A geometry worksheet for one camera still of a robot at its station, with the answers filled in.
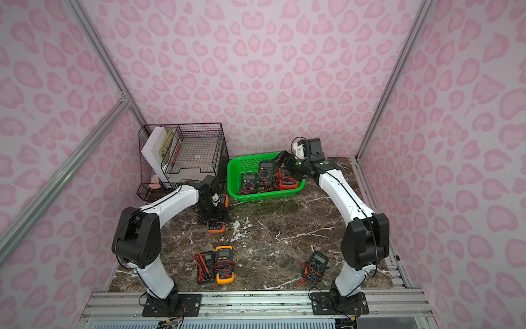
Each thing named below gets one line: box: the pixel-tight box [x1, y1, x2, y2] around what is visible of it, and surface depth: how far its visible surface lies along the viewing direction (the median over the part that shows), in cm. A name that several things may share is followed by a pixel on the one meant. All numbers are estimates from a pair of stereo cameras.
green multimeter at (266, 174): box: [256, 160, 275, 190], surface depth 105 cm
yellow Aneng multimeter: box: [213, 245, 235, 285], surface depth 81 cm
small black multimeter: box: [193, 250, 215, 284], surface depth 81 cm
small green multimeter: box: [294, 250, 330, 288], surface depth 80 cm
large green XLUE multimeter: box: [238, 172, 258, 195], surface depth 106 cm
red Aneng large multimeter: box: [278, 167, 298, 190], surface depth 98 cm
